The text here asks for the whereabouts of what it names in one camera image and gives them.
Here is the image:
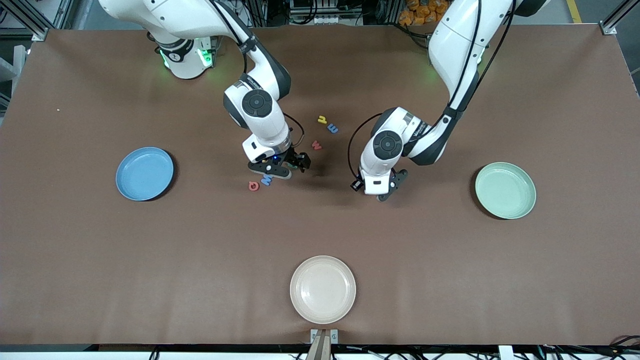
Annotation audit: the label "orange snack bags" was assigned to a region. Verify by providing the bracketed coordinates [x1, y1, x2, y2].
[398, 0, 451, 27]

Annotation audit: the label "green plate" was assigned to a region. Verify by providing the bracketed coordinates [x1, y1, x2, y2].
[474, 162, 537, 220]

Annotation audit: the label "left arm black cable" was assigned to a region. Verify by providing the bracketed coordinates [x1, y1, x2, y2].
[347, 112, 384, 182]

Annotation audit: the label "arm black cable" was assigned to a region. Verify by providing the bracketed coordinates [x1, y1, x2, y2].
[347, 112, 384, 182]
[284, 112, 306, 148]

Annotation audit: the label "brown table cover sheet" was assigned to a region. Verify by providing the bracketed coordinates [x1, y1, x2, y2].
[0, 25, 640, 347]

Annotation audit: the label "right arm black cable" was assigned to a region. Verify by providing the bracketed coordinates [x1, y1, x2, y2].
[284, 112, 306, 148]

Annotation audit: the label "cream white plate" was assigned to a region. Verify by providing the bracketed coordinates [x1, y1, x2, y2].
[290, 255, 357, 325]

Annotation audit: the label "blue plate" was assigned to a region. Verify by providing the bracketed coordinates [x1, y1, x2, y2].
[115, 146, 175, 202]

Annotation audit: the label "aluminium frame profile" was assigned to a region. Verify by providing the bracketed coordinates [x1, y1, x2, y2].
[600, 0, 640, 36]
[0, 0, 51, 42]

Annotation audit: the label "metal table edge bracket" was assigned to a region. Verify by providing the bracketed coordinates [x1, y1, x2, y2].
[310, 328, 339, 345]

